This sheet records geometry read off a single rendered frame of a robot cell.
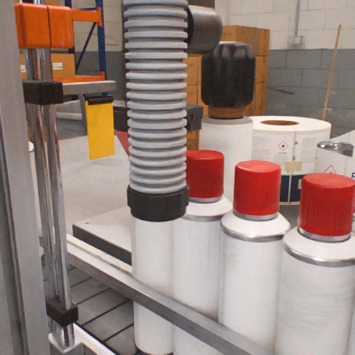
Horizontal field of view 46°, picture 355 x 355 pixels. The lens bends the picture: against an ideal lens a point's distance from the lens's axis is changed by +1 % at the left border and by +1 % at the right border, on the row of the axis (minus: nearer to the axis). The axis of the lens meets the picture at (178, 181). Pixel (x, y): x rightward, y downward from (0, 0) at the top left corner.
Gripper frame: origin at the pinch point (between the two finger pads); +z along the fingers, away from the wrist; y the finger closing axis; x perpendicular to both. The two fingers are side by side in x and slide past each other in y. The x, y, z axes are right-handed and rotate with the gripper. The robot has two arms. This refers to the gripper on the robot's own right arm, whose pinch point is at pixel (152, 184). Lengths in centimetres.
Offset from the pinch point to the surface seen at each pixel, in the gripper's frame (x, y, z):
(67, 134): -118, 205, 38
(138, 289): 10.5, -9.1, 5.4
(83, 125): -120, 189, 30
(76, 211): -16.0, 41.5, 19.0
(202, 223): 8.6, -14.7, -1.9
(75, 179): -30, 63, 19
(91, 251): 3.4, 8.2, 10.2
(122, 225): -10.1, 18.4, 13.8
